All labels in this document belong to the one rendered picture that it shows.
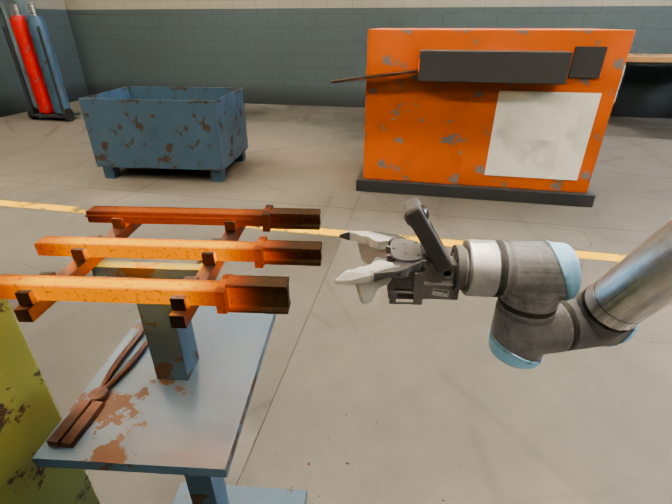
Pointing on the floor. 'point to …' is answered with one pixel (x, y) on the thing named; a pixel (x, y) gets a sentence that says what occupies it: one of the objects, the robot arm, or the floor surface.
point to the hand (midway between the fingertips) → (336, 252)
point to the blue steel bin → (166, 128)
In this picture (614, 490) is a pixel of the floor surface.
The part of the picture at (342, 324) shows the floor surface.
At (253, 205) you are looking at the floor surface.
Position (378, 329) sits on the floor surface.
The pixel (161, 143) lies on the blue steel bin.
